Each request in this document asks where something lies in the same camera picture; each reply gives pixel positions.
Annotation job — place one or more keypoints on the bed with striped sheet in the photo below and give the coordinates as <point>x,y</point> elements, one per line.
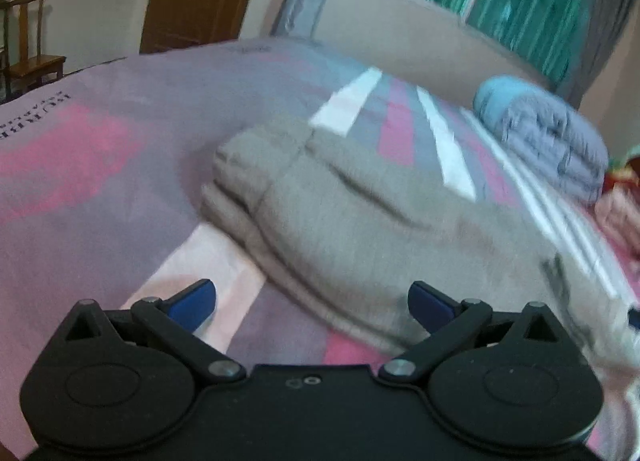
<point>100,181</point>

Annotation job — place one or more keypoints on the wooden chair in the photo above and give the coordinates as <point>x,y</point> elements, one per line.
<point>32,66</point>

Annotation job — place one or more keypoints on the grey pants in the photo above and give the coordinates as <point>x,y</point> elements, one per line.
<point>380,231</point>

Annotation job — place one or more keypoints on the colourful patterned cloth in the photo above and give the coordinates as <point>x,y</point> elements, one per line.
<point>625,173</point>

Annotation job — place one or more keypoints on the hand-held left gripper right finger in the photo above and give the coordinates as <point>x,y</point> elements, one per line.
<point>429,302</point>

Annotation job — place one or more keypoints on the folded light blue duvet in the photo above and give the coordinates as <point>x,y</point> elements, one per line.
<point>550,141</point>

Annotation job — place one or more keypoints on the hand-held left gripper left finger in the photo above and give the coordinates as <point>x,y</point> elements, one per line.
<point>192,302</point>

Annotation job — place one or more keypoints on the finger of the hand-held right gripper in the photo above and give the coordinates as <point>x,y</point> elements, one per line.
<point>635,318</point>

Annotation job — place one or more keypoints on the folded pink blanket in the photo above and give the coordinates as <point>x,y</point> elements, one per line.
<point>622,221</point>

